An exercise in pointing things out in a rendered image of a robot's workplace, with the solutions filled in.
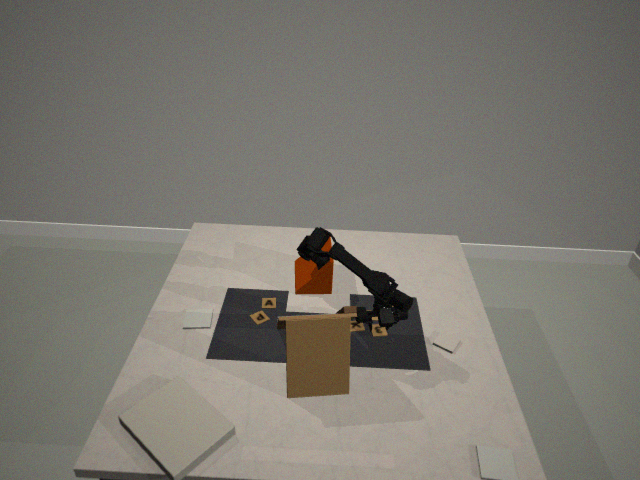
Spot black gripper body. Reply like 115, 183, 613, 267
356, 296, 408, 323

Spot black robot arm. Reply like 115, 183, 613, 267
297, 227, 413, 327

